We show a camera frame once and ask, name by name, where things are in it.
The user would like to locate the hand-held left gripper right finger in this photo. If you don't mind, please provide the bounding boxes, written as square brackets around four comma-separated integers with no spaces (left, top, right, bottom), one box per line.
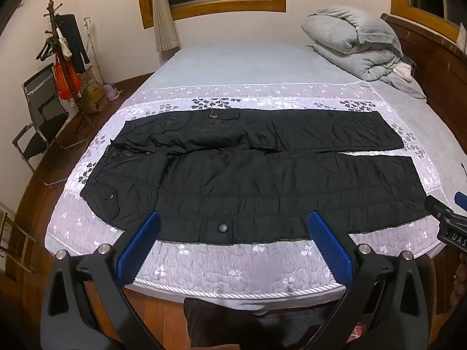
[306,211,438,350]

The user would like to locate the wooden folding stand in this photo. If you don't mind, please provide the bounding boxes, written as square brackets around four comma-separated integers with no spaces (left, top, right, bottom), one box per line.
[0,207,38,274]

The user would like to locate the small white cloth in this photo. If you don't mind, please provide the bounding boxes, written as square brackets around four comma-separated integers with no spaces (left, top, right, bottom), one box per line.
[393,62,414,81]

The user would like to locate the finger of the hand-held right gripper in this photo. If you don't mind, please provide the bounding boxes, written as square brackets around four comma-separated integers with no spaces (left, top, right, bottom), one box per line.
[424,191,467,228]

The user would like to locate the person's legs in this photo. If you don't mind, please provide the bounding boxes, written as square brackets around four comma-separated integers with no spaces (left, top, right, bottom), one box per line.
[182,296,365,350]

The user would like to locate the black metal chair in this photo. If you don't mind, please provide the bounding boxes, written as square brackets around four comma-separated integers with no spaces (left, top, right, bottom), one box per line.
[12,63,89,187]

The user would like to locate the beige curtain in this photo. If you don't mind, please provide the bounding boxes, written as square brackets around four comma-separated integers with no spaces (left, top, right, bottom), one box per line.
[145,0,180,52]

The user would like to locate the red bag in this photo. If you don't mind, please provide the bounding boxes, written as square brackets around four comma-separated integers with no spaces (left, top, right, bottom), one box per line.
[53,62,81,100]

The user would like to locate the black padded pants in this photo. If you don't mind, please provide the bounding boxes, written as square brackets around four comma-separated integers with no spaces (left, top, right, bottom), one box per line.
[80,108,432,246]

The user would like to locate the woven basket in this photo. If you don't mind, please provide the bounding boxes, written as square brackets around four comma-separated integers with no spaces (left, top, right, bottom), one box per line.
[78,69,97,92]

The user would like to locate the striped curtain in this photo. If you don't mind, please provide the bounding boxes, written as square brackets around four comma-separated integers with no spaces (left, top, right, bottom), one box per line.
[456,25,467,57]

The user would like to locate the brown bag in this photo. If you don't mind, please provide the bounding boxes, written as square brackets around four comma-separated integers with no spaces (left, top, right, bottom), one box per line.
[82,83,109,114]

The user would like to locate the wooden coat rack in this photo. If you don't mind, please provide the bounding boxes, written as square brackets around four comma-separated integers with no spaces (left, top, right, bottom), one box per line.
[36,0,93,135]

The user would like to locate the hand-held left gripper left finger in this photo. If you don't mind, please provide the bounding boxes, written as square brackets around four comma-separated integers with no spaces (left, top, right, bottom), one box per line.
[40,211,162,350]

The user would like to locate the white pole stand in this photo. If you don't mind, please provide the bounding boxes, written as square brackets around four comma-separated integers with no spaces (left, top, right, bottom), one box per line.
[83,16,105,85]

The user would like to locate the wooden headboard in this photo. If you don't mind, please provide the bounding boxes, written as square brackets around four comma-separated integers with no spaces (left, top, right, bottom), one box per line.
[379,13,467,163]

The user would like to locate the grey folded duvet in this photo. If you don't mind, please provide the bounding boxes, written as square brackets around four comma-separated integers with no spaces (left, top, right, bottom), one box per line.
[301,5,427,101]

